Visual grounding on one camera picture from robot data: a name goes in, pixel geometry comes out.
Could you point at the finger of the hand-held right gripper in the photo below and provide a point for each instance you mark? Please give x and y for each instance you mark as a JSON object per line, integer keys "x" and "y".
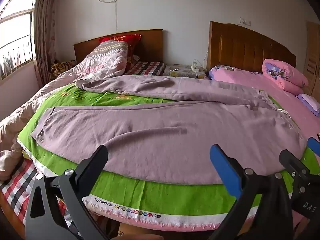
{"x": 290, "y": 161}
{"x": 314, "y": 145}

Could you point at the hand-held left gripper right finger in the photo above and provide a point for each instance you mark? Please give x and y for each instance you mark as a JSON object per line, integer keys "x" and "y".
{"x": 222, "y": 165}

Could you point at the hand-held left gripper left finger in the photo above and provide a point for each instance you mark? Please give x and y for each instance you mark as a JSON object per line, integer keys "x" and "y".
{"x": 98, "y": 157}

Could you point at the mauve pants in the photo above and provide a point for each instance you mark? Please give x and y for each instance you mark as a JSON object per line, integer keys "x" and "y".
{"x": 150, "y": 135}

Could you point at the purple cloth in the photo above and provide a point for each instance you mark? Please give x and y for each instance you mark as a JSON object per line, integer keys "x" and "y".
{"x": 308, "y": 102}

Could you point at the pink bedsheet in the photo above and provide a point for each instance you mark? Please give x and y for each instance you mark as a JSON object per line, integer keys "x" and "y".
{"x": 287, "y": 105}

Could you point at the green printed blanket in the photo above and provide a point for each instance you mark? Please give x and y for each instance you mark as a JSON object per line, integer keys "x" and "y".
{"x": 150, "y": 197}

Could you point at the rolled pink quilt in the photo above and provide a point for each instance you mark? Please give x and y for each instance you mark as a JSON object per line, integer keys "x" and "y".
{"x": 282, "y": 75}

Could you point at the plaid bedsheet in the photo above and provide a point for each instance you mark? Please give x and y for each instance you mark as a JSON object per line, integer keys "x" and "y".
{"x": 17, "y": 187}

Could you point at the wooden wardrobe door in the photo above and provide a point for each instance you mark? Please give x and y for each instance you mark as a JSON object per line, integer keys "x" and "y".
{"x": 312, "y": 55}

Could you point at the tiger patterned blanket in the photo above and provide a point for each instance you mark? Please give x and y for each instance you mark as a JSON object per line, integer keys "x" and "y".
{"x": 61, "y": 67}

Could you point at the pink patterned folded quilt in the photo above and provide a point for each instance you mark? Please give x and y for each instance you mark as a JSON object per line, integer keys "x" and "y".
{"x": 107, "y": 57}

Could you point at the white power strip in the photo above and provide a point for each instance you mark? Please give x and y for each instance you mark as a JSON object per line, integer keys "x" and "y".
{"x": 195, "y": 67}

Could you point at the nightstand with floral cover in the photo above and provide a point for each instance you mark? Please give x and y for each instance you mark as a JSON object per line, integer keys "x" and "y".
{"x": 182, "y": 70}

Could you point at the padded wooden headboard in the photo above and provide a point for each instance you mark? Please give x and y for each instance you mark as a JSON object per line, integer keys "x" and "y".
{"x": 245, "y": 50}

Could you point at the red pillow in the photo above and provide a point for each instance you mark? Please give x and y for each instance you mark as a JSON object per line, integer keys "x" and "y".
{"x": 120, "y": 38}

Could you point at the plain wooden headboard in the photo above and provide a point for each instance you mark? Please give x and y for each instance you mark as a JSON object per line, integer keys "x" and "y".
{"x": 150, "y": 42}

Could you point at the pink curtain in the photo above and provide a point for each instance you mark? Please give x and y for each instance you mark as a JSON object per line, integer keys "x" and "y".
{"x": 45, "y": 30}

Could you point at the barred window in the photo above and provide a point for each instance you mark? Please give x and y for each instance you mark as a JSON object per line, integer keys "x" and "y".
{"x": 15, "y": 35}

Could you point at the white wall switch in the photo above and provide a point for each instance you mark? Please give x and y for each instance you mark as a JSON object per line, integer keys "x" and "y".
{"x": 245, "y": 20}

